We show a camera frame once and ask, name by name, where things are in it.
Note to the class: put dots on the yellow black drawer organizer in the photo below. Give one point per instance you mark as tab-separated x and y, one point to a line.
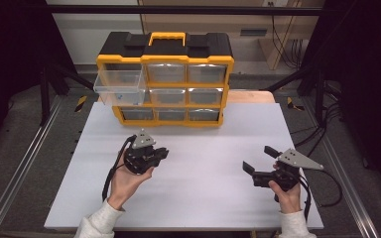
178	46

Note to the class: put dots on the transparent plastic drawer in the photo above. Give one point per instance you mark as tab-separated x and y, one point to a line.
112	99

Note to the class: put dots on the person's right hand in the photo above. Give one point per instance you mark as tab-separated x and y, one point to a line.
289	200

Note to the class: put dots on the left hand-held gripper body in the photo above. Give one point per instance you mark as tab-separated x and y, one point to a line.
140	158

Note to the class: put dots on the set of clear small drawers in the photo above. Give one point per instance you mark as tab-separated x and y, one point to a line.
206	73

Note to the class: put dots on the person's left hand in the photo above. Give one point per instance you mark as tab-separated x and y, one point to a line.
125	185

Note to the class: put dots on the black curtain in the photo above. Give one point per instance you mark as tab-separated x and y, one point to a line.
6	49
370	66

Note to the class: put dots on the aluminium frame rail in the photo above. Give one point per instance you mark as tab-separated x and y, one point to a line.
23	168
350	188

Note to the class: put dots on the yellow black hazard tape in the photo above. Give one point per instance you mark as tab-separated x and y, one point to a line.
81	103
292	104

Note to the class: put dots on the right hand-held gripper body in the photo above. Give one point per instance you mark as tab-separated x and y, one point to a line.
296	160

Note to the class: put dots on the black horizontal frame bar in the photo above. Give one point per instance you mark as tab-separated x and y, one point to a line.
178	10

